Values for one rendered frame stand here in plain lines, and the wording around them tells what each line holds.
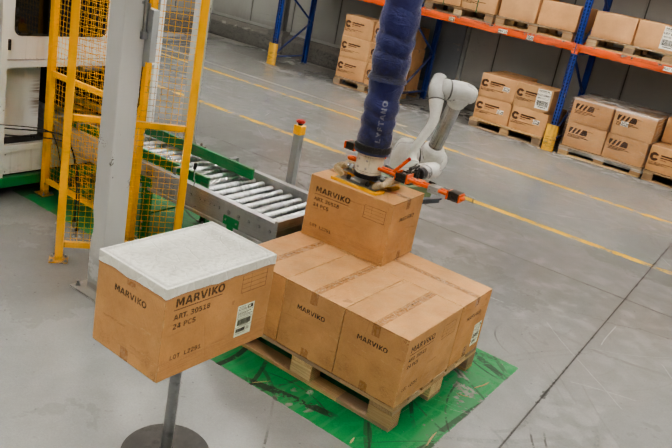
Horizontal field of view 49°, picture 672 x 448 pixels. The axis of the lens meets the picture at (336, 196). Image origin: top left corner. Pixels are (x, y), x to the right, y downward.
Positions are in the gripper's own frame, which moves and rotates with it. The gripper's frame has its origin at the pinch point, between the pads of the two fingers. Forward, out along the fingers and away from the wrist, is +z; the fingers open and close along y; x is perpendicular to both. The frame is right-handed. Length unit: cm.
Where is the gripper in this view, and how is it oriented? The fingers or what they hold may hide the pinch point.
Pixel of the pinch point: (405, 177)
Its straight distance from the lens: 442.8
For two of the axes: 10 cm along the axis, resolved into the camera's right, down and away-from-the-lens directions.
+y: -1.9, 9.3, 3.1
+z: -5.8, 1.5, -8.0
